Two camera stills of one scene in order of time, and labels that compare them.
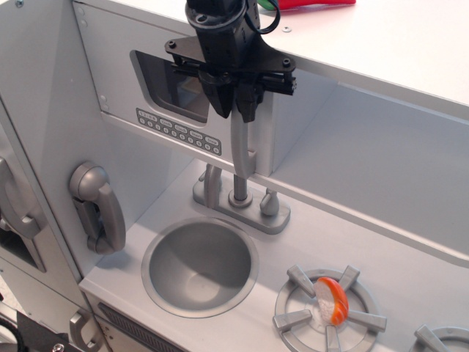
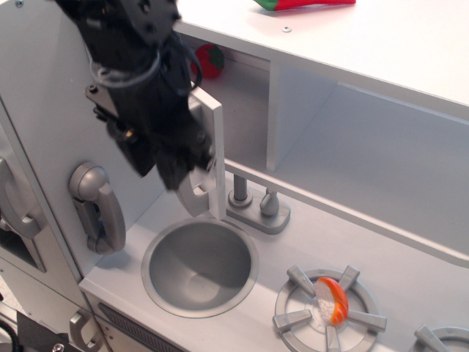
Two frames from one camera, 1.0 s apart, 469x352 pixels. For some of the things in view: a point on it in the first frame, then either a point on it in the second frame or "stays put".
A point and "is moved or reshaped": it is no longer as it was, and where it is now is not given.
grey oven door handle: (75, 325) stays put
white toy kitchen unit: (133, 219) stays put
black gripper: (225, 53) -> (151, 115)
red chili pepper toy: (285, 5) stays put
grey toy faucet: (234, 200) stays put
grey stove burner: (304, 328) stays put
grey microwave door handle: (243, 160) -> (202, 190)
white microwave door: (141, 89) is moved or reshaped
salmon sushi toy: (333, 302) stays put
